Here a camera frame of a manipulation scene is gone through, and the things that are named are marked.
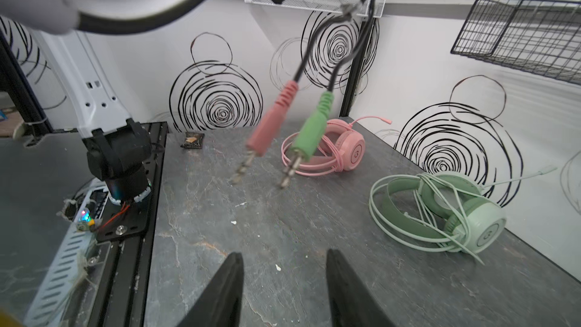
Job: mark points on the black wire basket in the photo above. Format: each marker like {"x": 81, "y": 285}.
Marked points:
{"x": 540, "y": 37}

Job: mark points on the small black packet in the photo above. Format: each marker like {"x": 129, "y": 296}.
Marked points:
{"x": 193, "y": 140}

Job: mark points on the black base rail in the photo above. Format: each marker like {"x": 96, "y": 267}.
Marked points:
{"x": 131, "y": 236}

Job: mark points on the clear plastic wall shelf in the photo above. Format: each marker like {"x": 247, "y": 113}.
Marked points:
{"x": 328, "y": 6}

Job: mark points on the green headphones with cable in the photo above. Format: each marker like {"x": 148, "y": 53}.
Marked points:
{"x": 441, "y": 212}

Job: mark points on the white slotted cable duct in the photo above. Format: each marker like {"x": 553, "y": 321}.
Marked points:
{"x": 70, "y": 265}

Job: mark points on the pink headphones with cable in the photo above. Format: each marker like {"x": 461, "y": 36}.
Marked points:
{"x": 340, "y": 150}

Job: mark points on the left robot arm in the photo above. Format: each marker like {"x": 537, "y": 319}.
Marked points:
{"x": 96, "y": 107}

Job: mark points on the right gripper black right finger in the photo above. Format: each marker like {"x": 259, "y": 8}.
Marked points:
{"x": 351, "y": 303}

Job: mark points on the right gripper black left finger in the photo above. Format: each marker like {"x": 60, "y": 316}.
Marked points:
{"x": 220, "y": 303}

